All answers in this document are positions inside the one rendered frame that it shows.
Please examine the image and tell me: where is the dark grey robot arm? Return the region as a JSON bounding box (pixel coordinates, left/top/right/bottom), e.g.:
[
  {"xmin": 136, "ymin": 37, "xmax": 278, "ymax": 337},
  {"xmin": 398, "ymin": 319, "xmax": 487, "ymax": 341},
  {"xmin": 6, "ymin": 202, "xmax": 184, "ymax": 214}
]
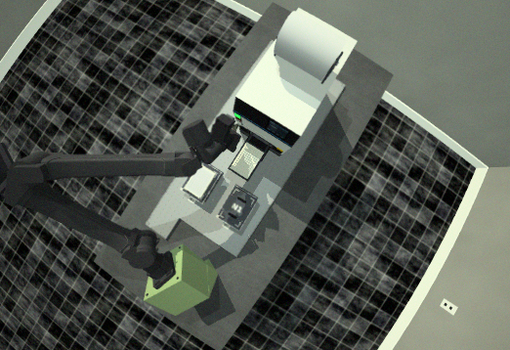
[{"xmin": 4, "ymin": 113, "xmax": 235, "ymax": 289}]

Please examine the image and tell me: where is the white cylinder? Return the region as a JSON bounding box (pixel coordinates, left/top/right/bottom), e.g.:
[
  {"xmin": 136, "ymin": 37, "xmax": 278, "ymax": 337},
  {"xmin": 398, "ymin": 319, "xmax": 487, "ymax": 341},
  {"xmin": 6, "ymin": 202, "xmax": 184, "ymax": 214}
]
[{"xmin": 274, "ymin": 11, "xmax": 347, "ymax": 81}]

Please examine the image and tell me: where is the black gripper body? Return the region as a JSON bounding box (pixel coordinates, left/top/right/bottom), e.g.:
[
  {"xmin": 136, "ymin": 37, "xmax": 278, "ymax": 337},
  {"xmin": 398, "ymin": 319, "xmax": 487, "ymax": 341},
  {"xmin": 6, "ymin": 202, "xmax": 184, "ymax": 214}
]
[{"xmin": 210, "ymin": 129, "xmax": 241, "ymax": 153}]

